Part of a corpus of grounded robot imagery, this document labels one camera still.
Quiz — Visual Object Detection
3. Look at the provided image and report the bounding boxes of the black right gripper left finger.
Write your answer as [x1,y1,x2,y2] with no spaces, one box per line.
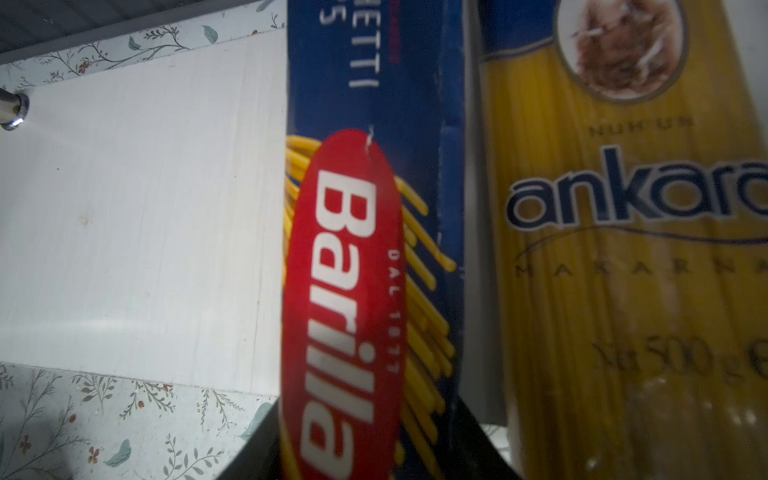
[218,404,281,480]

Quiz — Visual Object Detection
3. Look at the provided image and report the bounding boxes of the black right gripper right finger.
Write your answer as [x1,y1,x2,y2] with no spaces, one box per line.
[452,399,519,480]

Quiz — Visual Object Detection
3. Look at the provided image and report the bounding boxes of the blue Barilla spaghetti box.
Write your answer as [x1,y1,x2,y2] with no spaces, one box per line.
[278,1,464,479]

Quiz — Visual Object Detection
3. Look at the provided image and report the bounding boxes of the blue yellow spaghetti bag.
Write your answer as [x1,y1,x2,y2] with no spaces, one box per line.
[478,1,767,479]

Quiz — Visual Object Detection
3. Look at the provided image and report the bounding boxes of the white two-tier metal shelf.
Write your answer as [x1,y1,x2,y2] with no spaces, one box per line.
[1,30,287,395]

